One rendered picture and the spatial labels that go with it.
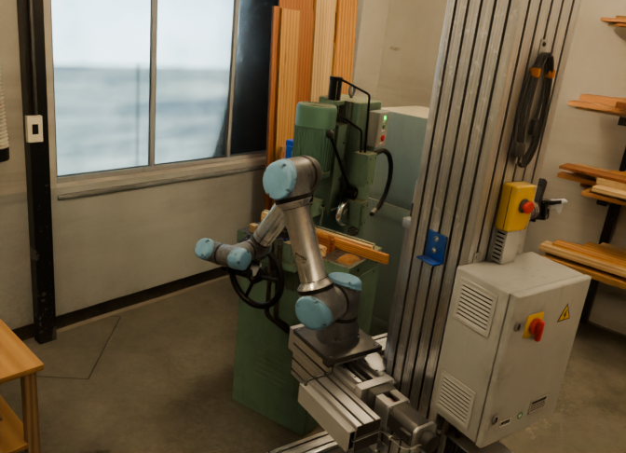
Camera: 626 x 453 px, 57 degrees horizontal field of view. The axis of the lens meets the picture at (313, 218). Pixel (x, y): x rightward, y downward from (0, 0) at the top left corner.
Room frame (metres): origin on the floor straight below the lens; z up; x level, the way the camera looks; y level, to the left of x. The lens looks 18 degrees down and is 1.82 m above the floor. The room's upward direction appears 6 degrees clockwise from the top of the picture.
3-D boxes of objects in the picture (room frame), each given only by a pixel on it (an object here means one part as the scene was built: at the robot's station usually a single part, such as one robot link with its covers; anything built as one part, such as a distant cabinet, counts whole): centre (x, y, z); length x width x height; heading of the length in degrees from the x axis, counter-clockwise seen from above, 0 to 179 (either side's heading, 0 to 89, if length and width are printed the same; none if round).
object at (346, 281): (1.76, -0.13, 0.98); 0.13 x 0.12 x 0.14; 148
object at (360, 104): (2.75, -0.11, 1.16); 0.22 x 0.22 x 0.72; 59
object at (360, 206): (2.58, -0.20, 1.02); 0.09 x 0.07 x 0.12; 59
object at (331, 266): (2.39, 0.05, 0.87); 0.61 x 0.30 x 0.06; 59
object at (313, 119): (2.50, 0.03, 1.35); 0.18 x 0.18 x 0.31
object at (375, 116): (2.71, -0.25, 1.40); 0.10 x 0.06 x 0.16; 149
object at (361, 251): (2.44, -0.08, 0.92); 0.60 x 0.02 x 0.04; 59
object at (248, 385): (2.61, -0.03, 0.36); 0.58 x 0.45 x 0.71; 149
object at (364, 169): (2.61, -0.21, 1.23); 0.09 x 0.08 x 0.15; 149
